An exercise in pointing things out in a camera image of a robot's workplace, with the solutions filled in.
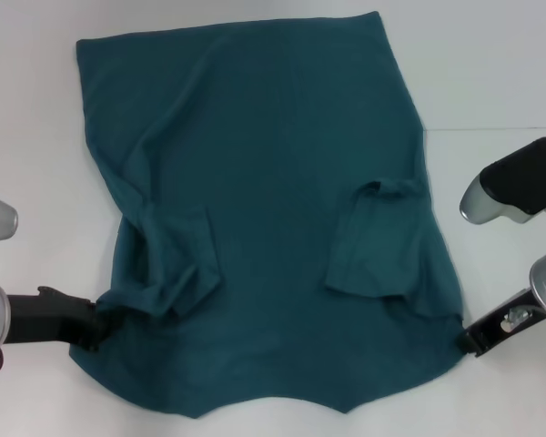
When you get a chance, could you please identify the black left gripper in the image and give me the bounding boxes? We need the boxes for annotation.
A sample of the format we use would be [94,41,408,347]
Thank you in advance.
[5,285,122,353]

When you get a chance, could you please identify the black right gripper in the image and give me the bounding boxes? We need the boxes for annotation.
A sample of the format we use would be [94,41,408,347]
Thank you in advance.
[455,287,545,359]

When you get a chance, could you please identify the teal blue shirt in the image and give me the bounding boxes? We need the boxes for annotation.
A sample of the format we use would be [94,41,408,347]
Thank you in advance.
[67,11,466,408]

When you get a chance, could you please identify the right wrist silver knob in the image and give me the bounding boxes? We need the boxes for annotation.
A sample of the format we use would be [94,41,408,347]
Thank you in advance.
[500,308,531,331]

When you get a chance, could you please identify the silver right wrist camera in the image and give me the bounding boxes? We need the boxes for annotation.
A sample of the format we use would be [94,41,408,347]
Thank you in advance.
[459,137,546,227]

